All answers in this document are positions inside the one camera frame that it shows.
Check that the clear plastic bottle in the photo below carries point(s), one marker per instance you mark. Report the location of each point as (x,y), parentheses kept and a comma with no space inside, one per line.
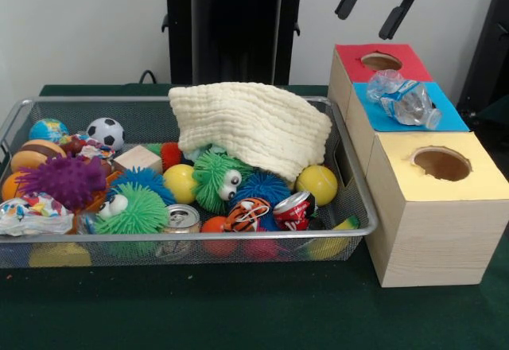
(405,101)

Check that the cream knitted cloth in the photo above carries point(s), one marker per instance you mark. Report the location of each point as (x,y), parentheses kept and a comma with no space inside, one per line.
(246,123)

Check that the red soda can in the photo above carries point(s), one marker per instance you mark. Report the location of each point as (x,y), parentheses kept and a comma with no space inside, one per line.
(294,211)

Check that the wooden box with three holes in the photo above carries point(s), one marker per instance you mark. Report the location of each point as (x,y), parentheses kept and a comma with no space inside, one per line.
(433,238)

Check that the clear mesh bin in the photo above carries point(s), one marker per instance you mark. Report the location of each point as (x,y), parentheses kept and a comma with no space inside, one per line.
(199,250)

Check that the black stand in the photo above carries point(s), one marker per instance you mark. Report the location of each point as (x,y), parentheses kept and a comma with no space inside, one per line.
(491,67)

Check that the dark green side tablecloth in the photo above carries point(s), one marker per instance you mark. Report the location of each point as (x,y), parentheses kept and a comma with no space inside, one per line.
(497,109)

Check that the yellow ball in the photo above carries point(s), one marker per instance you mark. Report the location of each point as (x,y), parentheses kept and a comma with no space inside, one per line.
(316,185)

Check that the green spiky ball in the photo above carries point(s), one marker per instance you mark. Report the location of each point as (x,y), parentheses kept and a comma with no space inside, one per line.
(214,177)
(135,212)

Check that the wooden cube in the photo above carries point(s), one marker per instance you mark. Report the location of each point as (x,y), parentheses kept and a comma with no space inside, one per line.
(137,160)

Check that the small soccer ball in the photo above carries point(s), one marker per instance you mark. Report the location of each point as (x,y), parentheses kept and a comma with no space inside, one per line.
(105,133)

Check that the globe ball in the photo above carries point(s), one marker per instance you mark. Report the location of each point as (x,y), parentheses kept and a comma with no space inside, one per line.
(47,130)

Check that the purple spiky ball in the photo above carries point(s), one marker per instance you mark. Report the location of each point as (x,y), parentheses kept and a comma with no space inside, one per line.
(65,179)

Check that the burger toy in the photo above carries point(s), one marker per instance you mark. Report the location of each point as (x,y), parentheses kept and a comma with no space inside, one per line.
(33,155)

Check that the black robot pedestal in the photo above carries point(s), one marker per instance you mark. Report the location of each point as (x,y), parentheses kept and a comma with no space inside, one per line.
(238,47)

